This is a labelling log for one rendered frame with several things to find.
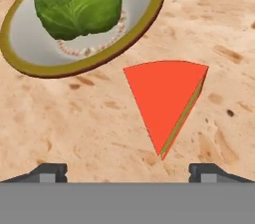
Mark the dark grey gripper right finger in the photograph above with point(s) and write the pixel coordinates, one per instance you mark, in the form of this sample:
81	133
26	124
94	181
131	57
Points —
205	172

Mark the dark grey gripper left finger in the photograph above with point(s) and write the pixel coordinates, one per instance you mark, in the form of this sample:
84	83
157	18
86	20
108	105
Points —
50	172

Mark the red cheese wedge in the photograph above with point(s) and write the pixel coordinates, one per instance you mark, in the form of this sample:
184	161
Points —
162	98

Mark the white bowl with olive rim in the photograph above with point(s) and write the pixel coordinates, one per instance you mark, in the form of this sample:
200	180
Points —
30	48

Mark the green lettuce head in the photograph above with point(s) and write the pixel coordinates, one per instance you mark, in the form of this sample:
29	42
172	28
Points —
78	2

